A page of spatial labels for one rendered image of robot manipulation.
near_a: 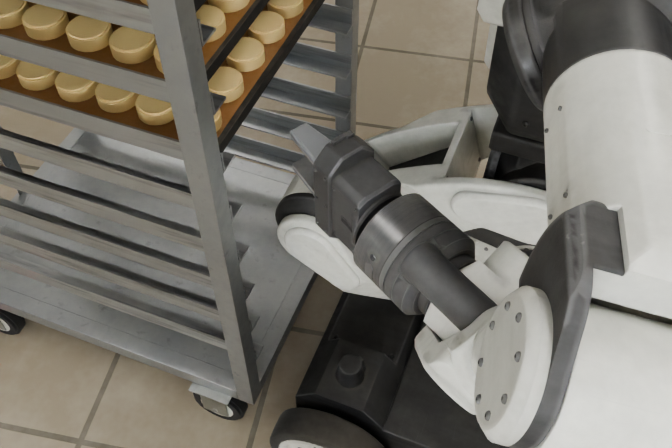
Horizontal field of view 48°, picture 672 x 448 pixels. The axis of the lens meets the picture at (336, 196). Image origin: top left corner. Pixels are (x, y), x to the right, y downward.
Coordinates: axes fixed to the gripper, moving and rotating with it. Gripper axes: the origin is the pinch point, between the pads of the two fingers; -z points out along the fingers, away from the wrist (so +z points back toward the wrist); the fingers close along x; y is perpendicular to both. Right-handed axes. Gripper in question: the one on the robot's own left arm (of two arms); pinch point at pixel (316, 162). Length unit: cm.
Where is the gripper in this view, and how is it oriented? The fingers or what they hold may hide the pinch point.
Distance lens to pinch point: 74.5
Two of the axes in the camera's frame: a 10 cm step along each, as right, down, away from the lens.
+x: 0.0, -6.5, -7.6
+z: 6.2, 6.0, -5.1
